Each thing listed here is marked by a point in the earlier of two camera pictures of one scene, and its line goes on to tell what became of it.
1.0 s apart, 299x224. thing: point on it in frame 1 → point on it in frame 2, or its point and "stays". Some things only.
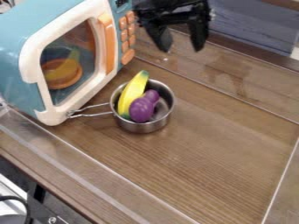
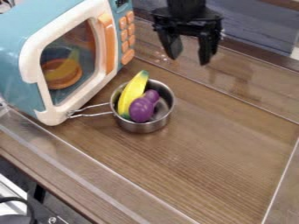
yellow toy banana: (133, 91) stays
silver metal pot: (149, 126) stays
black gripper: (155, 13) → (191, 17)
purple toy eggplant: (142, 108) stays
